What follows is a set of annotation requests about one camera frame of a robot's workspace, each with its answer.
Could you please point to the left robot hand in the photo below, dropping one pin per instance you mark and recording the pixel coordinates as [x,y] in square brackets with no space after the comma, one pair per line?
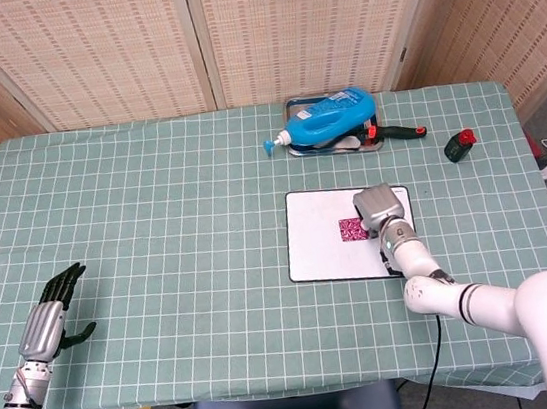
[43,330]

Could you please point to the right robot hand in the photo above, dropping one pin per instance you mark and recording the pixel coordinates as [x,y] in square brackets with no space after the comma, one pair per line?
[379,203]

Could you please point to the pink patterned square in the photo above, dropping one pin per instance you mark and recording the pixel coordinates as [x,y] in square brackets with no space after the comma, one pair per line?
[351,230]

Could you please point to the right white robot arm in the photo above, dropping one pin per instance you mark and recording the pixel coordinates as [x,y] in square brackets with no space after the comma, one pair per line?
[467,300]

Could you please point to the white board with black edge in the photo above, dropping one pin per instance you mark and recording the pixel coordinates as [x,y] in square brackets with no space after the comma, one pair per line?
[318,239]

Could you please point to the small black and red device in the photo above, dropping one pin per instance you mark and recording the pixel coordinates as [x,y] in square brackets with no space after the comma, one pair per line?
[456,146]

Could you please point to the blue pump bottle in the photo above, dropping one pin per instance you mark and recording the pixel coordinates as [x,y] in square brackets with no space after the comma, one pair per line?
[323,122]

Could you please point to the metal tray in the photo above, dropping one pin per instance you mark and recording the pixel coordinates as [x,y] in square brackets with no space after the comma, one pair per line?
[291,109]

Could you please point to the metal screen hinge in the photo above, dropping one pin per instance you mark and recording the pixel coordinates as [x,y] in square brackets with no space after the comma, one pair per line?
[403,53]

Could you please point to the green checked tablecloth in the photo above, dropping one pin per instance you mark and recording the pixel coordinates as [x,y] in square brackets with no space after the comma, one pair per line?
[184,251]

